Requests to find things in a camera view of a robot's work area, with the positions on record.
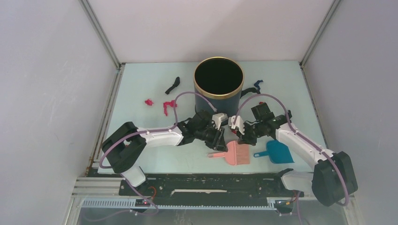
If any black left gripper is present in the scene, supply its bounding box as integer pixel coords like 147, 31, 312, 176
195, 124, 228, 152

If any pink hand brush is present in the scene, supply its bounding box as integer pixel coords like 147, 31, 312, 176
207, 141, 250, 166

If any blue dustpan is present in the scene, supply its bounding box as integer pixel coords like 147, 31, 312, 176
253, 140, 295, 164

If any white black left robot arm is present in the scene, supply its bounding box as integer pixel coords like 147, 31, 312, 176
100, 110, 228, 195

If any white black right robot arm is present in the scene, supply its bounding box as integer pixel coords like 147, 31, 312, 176
228, 103, 358, 206

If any black paper scrap by bin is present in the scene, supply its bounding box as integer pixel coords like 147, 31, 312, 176
240, 87, 260, 98

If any blue paper scrap far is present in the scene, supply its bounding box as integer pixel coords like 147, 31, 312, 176
254, 80, 263, 90

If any large pink paper scrap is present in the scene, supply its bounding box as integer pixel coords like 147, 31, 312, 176
163, 100, 177, 116

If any dark blue gold-rimmed bin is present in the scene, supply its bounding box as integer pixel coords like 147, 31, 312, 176
193, 57, 245, 116

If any small electronics board right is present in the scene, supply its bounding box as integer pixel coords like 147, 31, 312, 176
275, 201, 294, 207

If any small electronics board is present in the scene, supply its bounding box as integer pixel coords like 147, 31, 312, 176
135, 199, 150, 207
275, 201, 294, 207

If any black paper scrap far left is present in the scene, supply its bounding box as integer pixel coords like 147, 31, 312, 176
165, 76, 180, 95

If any small pink paper scrap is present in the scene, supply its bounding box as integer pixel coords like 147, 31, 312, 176
144, 99, 153, 106

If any small electronics board left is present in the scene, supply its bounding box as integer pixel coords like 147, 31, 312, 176
135, 199, 150, 207

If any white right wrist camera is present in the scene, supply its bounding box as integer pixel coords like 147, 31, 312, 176
228, 115, 245, 135

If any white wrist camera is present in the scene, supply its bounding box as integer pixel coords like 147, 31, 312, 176
228, 115, 245, 135
212, 113, 229, 129

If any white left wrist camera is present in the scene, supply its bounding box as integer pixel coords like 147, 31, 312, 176
212, 113, 229, 129

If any black mounting base plate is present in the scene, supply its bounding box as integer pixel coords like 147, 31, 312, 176
119, 173, 297, 207

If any right aluminium frame post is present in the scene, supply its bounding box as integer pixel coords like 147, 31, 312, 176
300, 0, 343, 69

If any aluminium frame post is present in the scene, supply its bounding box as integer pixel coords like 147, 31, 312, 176
78, 0, 121, 69
300, 0, 343, 69

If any left aluminium frame post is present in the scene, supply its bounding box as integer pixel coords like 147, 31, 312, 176
78, 0, 121, 69

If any aluminium front rail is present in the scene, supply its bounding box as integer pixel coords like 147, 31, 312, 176
72, 176, 355, 200

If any grey slotted cable duct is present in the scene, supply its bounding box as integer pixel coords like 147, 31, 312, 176
81, 198, 276, 210

